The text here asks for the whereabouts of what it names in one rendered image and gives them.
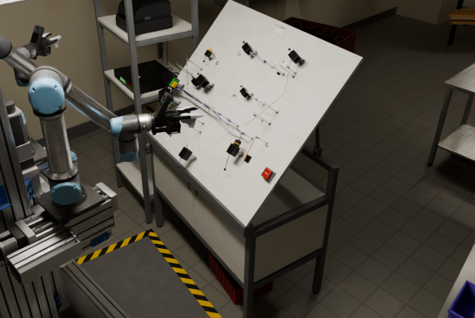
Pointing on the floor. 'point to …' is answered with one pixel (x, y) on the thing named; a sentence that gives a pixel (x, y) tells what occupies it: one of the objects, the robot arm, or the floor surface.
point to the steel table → (467, 137)
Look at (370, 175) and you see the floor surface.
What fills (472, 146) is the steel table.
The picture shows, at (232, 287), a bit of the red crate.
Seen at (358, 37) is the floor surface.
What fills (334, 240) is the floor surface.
